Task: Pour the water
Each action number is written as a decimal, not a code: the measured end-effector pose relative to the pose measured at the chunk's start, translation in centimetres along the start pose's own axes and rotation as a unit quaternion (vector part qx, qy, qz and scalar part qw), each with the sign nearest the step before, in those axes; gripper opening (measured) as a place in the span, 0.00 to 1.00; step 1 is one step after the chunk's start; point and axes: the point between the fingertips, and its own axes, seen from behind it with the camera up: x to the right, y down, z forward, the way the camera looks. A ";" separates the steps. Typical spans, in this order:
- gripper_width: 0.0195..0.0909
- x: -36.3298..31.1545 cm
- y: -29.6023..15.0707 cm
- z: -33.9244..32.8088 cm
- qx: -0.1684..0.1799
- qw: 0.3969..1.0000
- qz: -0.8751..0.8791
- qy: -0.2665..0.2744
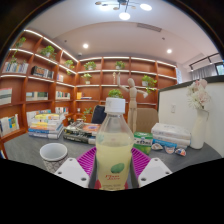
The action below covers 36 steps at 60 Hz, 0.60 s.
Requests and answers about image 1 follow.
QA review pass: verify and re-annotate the white patterned cup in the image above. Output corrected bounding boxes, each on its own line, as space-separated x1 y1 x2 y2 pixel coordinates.
39 142 69 174

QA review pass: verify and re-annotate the white ceramic vase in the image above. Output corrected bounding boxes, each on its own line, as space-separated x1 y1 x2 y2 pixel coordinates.
189 108 210 150

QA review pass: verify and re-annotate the ceiling air vent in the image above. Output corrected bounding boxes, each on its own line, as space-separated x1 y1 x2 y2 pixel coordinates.
136 22 163 33

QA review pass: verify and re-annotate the wooden artist mannequin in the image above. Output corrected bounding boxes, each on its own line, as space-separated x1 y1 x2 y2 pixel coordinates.
112 71 149 134

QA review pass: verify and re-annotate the dark magazine stack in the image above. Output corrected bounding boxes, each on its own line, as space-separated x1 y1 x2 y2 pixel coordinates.
62 120 102 145

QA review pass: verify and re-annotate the small snack packet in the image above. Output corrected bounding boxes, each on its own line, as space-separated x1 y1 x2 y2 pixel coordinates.
174 147 188 157
163 145 176 155
150 142 164 151

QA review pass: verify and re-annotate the green tissue box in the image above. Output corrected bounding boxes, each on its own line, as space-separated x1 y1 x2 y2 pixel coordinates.
133 131 154 155

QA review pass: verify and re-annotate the white tissue pack stack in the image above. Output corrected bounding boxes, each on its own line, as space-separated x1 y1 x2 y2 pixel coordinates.
150 122 192 149

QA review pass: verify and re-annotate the wooden shelf unit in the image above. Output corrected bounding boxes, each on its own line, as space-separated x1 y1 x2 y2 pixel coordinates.
0 28 178 138

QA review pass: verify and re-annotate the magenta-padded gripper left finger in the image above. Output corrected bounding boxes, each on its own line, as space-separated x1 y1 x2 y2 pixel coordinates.
53 147 98 189

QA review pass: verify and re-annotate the dark blue chair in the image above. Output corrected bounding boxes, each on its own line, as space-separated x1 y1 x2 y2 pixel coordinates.
90 104 108 125

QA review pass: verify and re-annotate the colourful book stack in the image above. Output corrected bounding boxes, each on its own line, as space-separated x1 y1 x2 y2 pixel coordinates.
27 113 66 140

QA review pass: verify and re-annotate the tan chair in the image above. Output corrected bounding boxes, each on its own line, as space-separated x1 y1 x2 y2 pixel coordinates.
126 107 160 134

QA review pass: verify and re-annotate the branched ceiling lamp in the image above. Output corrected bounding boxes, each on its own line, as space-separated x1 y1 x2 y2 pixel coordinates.
94 0 153 22

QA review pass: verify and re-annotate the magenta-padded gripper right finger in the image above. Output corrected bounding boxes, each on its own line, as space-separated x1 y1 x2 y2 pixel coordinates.
128 147 174 189

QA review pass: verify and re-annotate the grey curtain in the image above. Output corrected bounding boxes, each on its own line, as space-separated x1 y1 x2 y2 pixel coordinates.
191 63 218 81

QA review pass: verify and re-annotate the clear bottle of yellow drink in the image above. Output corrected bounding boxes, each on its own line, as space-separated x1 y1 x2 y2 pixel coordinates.
94 97 135 192

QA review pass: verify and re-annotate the potted green plant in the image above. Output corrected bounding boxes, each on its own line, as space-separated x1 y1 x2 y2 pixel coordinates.
107 88 124 100

